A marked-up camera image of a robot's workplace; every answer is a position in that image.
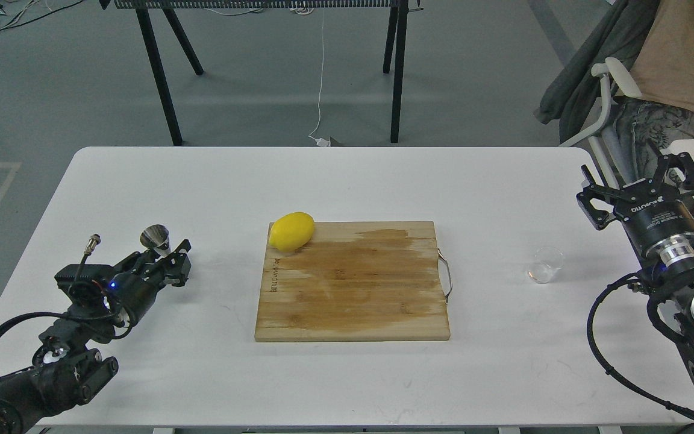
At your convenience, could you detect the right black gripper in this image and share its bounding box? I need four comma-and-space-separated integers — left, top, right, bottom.
576, 152, 694, 257

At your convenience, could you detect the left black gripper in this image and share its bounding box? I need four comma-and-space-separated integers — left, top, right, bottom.
54, 239, 192, 326

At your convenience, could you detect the steel jigger measuring cup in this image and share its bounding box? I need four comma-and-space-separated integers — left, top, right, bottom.
139, 224, 172, 256

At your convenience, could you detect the small clear glass cup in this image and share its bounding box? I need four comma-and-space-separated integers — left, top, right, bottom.
528, 245, 565, 284

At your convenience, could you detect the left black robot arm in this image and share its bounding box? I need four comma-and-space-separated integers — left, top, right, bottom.
0, 239, 191, 433

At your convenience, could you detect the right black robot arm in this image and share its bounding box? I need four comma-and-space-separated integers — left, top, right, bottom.
577, 152, 694, 420

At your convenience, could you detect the dark grey jacket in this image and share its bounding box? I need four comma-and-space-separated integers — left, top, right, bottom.
534, 1, 659, 142

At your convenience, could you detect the white office chair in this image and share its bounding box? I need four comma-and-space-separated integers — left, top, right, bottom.
559, 57, 642, 189

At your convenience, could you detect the person in tan shirt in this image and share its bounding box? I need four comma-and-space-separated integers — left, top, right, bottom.
611, 1, 694, 183

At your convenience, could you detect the yellow lemon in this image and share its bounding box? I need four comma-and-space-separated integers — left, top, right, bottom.
268, 212, 316, 253

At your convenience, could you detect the wooden cutting board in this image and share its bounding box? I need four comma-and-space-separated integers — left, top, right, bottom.
254, 221, 451, 342

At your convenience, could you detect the white hanging cable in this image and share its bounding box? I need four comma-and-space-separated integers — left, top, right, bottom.
308, 0, 331, 147

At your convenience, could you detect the black metal table frame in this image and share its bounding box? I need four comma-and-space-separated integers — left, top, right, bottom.
99, 1, 422, 146

